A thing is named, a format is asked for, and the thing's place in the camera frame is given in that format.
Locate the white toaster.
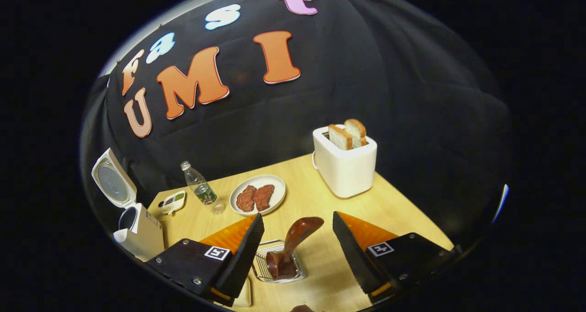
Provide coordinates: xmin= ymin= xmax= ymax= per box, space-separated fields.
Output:
xmin=312 ymin=124 xmax=378 ymax=199

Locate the brown wooden spoon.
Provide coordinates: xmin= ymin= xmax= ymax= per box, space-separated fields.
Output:
xmin=266 ymin=217 xmax=325 ymax=278

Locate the bread slice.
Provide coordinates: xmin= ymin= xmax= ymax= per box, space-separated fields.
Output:
xmin=328 ymin=124 xmax=353 ymax=151
xmin=344 ymin=118 xmax=368 ymax=148

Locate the metal wire chopstick holder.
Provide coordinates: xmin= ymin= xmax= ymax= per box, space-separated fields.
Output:
xmin=252 ymin=240 xmax=306 ymax=284

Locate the clear plastic water bottle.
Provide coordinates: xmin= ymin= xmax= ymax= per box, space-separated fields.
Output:
xmin=180 ymin=161 xmax=226 ymax=214

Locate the white divided bean dish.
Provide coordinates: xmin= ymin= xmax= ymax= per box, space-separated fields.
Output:
xmin=159 ymin=190 xmax=186 ymax=215

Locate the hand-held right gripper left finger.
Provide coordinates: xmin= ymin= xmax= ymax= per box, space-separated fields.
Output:
xmin=146 ymin=213 xmax=265 ymax=307

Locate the white rice cooker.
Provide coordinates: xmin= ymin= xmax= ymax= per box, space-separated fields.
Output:
xmin=91 ymin=148 xmax=165 ymax=262

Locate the white oval plate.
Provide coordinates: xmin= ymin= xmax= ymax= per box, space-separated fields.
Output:
xmin=229 ymin=174 xmax=287 ymax=216

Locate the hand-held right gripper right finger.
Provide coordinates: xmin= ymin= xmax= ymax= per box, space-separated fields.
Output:
xmin=332 ymin=211 xmax=461 ymax=303

